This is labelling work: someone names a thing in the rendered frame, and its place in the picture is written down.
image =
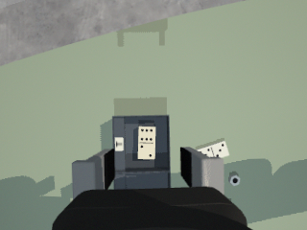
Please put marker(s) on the grey hex nut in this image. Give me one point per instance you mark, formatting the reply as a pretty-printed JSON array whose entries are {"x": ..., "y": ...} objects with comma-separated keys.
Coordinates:
[{"x": 234, "y": 180}]

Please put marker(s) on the black three-compartment bin rack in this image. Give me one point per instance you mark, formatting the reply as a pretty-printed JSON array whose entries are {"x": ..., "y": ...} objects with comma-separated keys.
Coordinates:
[{"x": 127, "y": 165}]

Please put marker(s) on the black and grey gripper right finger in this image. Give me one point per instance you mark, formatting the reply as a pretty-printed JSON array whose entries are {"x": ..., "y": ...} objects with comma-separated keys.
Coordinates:
[{"x": 198, "y": 169}]

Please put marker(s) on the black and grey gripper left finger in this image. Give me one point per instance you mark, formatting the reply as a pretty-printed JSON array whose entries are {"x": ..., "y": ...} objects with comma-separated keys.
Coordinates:
[{"x": 94, "y": 173}]

